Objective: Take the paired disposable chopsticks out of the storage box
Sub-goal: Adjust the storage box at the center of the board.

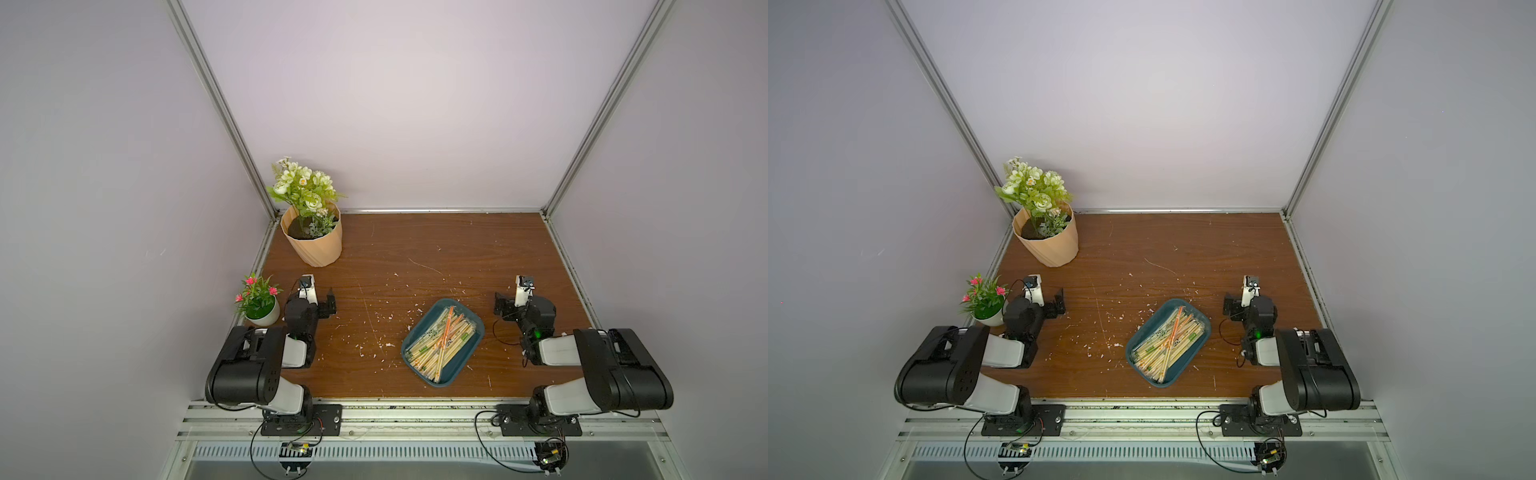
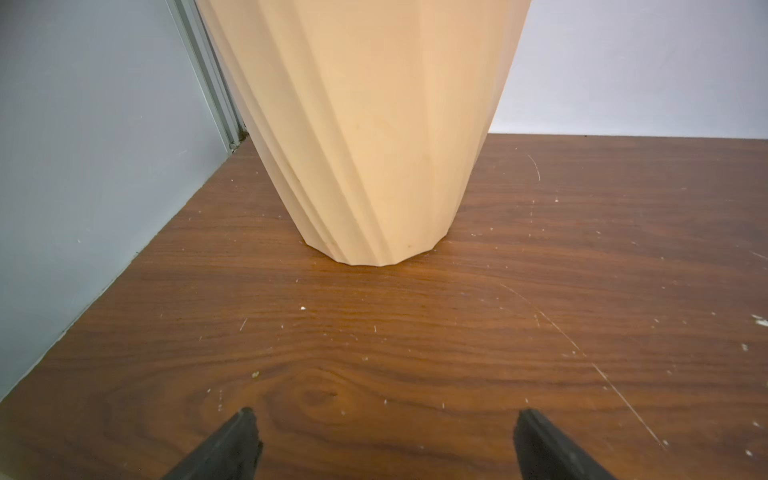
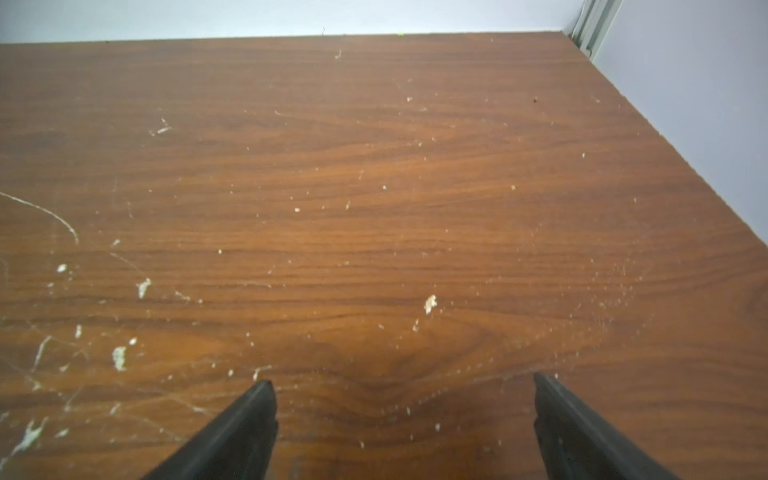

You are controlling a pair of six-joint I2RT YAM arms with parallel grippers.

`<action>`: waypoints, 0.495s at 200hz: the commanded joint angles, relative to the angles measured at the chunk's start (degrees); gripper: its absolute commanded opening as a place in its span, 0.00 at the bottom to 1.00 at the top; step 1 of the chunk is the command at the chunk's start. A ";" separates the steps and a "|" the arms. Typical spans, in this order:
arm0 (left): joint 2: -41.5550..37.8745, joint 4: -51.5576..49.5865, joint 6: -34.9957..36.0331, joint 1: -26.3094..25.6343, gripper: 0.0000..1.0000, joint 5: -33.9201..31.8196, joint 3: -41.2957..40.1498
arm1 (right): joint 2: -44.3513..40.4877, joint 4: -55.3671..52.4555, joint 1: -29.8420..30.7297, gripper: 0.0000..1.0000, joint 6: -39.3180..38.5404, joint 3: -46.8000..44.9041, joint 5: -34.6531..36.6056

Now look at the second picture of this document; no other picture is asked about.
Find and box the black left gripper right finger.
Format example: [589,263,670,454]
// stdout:
[513,409,616,480]

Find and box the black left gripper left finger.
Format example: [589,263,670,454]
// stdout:
[162,407,264,480]

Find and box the large beige ribbed flower pot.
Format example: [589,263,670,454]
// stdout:
[199,1,530,266]

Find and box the aluminium corner frame post left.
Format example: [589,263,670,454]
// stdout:
[167,0,247,152]

